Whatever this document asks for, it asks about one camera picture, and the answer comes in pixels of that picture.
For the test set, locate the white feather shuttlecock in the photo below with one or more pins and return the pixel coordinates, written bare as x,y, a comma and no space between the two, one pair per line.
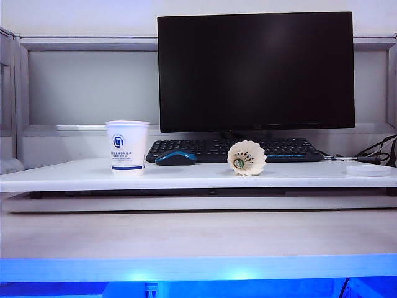
249,155

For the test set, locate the white paper cup blue logo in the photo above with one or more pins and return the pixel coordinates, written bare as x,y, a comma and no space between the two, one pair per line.
127,155

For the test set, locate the blue and black mouse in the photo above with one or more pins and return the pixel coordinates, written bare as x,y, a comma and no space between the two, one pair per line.
175,158

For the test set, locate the white desk riser board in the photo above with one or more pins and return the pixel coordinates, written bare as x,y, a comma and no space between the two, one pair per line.
192,178

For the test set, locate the black monitor stand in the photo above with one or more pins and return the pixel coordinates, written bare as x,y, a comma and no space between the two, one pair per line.
235,134

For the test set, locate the black computer keyboard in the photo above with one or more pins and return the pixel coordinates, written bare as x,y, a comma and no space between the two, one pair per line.
279,150

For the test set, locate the black computer monitor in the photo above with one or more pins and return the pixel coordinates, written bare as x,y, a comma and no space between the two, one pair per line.
254,71

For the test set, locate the clear pen black cap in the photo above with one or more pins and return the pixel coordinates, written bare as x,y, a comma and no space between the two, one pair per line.
350,158

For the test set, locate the round white plastic lid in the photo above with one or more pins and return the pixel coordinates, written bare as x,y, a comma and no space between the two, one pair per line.
369,170

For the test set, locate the grey desk partition frame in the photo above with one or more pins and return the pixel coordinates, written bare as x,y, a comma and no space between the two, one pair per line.
87,42

